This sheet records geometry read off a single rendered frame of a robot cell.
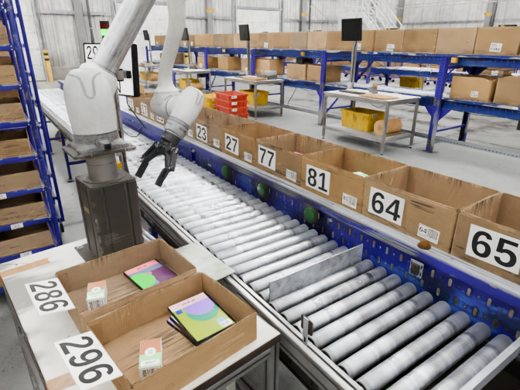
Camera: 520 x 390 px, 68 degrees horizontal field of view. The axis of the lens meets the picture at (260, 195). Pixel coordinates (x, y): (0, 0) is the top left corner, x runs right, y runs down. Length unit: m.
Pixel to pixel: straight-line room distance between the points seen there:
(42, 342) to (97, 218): 0.46
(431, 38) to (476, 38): 0.67
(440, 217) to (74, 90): 1.31
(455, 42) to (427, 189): 4.92
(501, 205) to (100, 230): 1.49
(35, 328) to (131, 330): 0.30
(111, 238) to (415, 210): 1.15
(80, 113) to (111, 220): 0.41
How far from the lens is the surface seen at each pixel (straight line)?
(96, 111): 1.47
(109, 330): 1.25
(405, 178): 1.84
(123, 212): 1.57
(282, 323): 1.28
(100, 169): 1.54
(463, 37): 6.55
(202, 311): 1.24
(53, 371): 1.25
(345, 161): 2.08
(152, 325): 1.28
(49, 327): 1.40
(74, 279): 1.50
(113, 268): 1.53
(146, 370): 1.11
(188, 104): 1.59
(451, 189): 1.76
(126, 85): 2.52
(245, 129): 2.61
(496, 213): 1.68
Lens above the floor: 1.57
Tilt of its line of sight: 22 degrees down
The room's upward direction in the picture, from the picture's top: straight up
